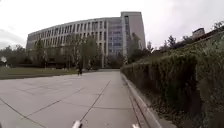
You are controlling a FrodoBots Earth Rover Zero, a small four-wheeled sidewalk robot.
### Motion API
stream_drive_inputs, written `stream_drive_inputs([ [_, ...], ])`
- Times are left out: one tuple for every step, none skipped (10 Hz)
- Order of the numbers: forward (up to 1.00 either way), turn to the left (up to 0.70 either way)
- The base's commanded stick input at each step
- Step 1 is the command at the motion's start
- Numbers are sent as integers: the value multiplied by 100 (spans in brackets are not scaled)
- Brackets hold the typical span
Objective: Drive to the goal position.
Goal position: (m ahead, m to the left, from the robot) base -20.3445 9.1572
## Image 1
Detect large curved grey building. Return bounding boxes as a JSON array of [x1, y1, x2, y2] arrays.
[[25, 11, 147, 69]]

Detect person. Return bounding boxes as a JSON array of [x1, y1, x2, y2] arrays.
[[76, 63, 83, 77]]

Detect row of trees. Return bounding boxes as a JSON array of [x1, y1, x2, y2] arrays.
[[0, 32, 154, 70]]

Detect grey stone kerb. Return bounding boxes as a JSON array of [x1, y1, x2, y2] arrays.
[[119, 71, 178, 128]]

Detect grey paved plaza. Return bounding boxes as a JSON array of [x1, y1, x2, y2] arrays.
[[0, 69, 150, 128]]

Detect green hedge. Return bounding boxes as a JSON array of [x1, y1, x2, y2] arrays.
[[120, 31, 224, 128]]

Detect grass lawn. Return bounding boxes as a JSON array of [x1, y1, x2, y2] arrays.
[[0, 66, 80, 80]]

